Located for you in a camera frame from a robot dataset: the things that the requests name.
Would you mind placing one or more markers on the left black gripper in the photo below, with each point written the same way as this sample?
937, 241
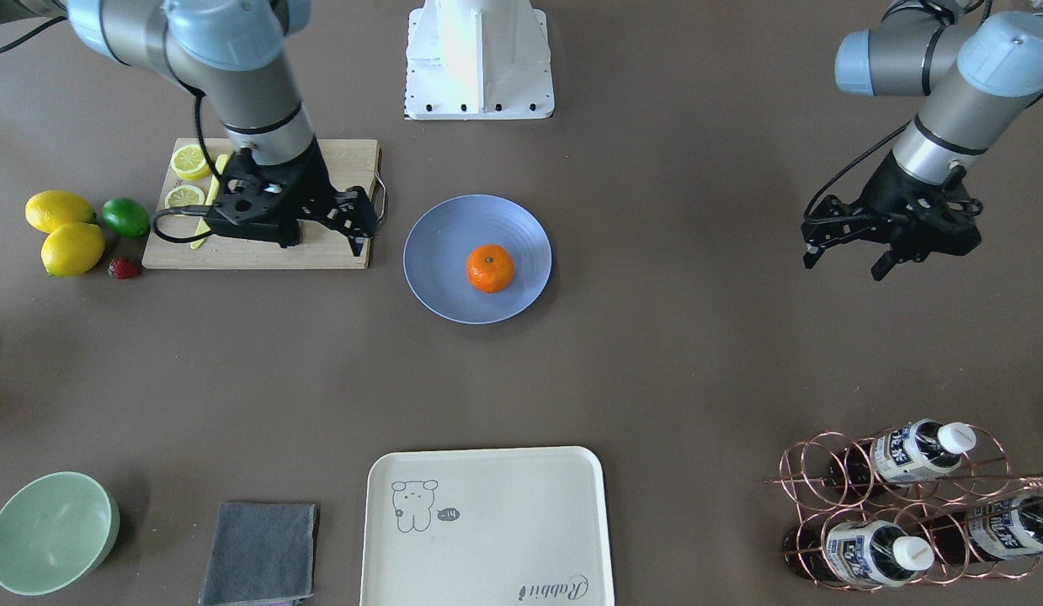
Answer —
897, 194

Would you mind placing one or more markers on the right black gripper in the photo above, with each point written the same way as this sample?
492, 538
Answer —
313, 187

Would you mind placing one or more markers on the blue round plate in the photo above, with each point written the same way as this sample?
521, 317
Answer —
436, 251

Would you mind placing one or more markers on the orange mandarin fruit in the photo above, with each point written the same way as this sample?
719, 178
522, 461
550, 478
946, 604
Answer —
490, 268

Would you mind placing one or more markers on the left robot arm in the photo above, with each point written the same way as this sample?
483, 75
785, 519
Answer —
975, 82

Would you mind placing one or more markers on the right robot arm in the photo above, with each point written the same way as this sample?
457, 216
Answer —
231, 53

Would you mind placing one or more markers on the lemon half lower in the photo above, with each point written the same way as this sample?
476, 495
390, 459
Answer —
184, 194

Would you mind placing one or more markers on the lemon half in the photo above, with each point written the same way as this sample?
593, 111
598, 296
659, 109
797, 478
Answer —
189, 163
184, 194

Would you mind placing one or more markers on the lemon half upper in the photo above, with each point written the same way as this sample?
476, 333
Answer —
189, 163

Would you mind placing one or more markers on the tea bottle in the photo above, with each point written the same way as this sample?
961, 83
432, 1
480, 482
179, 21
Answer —
860, 555
1000, 530
921, 451

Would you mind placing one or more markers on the green lime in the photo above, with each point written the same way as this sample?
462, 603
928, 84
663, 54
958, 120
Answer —
126, 217

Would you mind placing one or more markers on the red strawberry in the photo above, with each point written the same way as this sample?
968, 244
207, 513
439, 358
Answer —
123, 269

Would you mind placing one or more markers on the whole lemon lower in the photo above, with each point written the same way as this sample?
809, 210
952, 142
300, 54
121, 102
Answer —
72, 249

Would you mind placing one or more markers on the whole lemon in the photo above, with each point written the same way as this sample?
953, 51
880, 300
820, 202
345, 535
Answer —
72, 249
47, 211

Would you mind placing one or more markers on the whole lemon upper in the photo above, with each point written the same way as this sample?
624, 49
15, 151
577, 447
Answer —
47, 211

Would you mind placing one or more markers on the tea bottle front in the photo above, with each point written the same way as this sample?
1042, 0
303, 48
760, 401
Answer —
860, 555

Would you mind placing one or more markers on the cream rabbit tray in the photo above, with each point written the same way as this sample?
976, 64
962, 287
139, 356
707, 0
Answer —
517, 526

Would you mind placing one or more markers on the grey folded cloth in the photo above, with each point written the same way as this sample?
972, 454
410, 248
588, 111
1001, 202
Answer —
261, 554

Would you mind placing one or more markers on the green bowl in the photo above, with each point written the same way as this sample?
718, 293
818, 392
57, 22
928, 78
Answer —
54, 531

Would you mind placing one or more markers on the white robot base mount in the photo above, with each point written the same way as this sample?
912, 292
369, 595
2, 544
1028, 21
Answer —
478, 60

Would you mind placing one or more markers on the copper wire bottle rack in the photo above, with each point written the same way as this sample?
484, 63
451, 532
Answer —
985, 474

